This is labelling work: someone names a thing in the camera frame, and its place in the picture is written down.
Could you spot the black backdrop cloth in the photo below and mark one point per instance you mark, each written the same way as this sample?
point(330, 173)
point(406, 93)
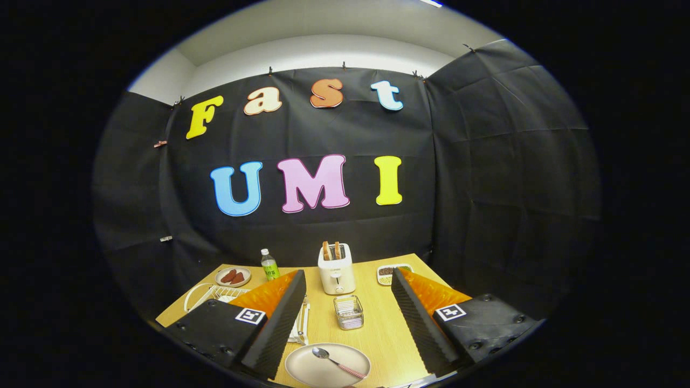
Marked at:
point(323, 134)

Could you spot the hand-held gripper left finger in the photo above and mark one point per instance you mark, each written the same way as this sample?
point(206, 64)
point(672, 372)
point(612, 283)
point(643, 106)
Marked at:
point(275, 328)

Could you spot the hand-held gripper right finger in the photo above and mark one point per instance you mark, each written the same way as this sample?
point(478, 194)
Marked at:
point(420, 328)

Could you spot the white toaster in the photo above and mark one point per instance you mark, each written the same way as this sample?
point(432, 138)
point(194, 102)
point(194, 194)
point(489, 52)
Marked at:
point(337, 275)

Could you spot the beige round plate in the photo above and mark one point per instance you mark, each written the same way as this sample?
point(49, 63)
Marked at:
point(318, 372)

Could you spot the white divided snack tray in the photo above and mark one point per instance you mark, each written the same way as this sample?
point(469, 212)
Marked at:
point(394, 276)

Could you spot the small beige saucer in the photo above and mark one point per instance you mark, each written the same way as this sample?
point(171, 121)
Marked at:
point(245, 281)

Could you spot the reddish brown sausage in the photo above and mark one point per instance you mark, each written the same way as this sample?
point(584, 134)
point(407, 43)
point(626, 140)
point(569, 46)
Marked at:
point(237, 278)
point(228, 276)

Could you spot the green label drink bottle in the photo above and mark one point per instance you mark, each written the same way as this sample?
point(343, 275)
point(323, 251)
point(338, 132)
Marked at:
point(270, 269)

